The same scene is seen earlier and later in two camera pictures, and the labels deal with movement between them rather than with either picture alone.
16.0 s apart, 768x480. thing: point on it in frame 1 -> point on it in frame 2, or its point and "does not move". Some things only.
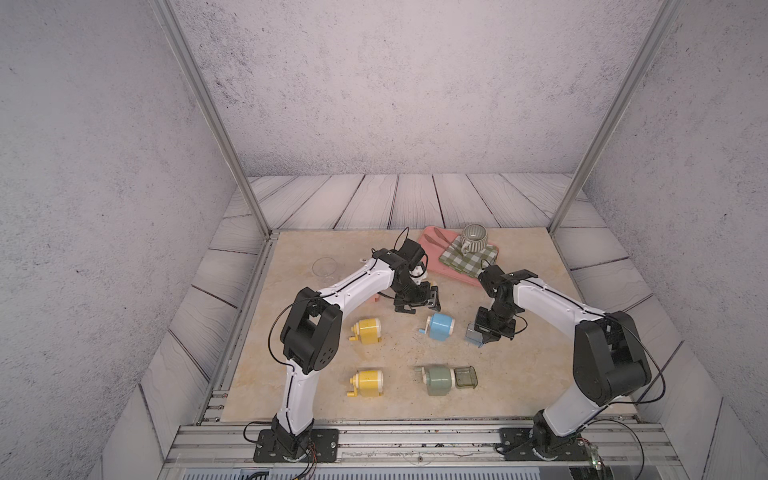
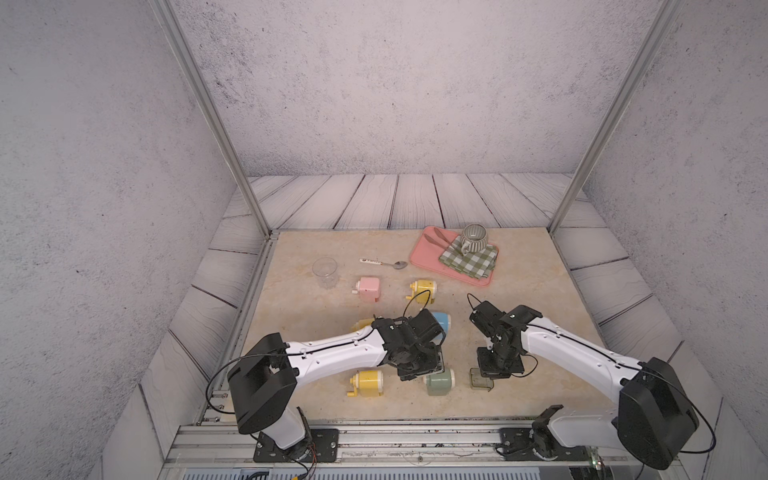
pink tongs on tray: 445,245 does not move
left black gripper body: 414,294 -> 423,362
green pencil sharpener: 439,379 does not move
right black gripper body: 494,322 -> 494,363
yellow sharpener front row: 367,383 does not move
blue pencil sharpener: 439,326 does not move
